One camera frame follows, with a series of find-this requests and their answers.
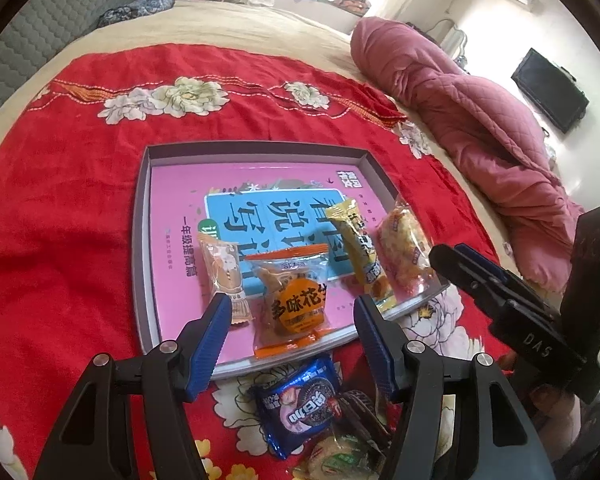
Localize orange clear snack packet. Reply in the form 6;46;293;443
245;244;333;360

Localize clear yellow cracker packet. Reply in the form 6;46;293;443
377;196;438;301

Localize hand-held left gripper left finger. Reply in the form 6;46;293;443
32;292;233;480

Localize beige pastry packet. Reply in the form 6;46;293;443
200;240;253;326

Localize red floral blanket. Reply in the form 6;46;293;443
0;40;511;480

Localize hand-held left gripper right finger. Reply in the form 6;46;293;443
353;294;556;480

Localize blue cookie packet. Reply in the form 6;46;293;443
246;352;343;461

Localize grey shallow cardboard box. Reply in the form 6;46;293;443
131;142;451;381

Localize grey quilted headboard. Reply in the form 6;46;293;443
0;0;141;131

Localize dark chocolate bar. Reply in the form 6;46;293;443
337;390;391;456

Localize golden brown snack packet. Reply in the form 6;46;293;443
326;197;398;311

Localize green label round pastry packet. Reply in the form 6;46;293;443
292;432;386;480

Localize white metal rack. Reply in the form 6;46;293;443
432;19;468;58

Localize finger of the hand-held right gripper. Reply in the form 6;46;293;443
454;243;523;285
428;244;600;403

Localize pink book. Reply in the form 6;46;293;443
149;164;443;365

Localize pink quilt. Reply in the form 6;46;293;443
350;16;586;295

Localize black television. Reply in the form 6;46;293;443
511;47;591;135

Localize dark floral cloth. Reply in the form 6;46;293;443
96;0;175;31

